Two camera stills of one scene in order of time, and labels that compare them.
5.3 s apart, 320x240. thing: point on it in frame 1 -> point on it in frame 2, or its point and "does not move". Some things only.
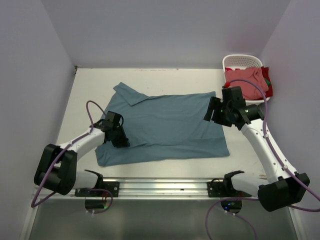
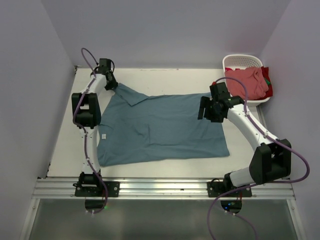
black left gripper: [123, 141] -> [114, 84]
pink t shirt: [250, 90] does not move
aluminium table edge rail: [150, 189] does not move
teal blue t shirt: [160, 128] does not move
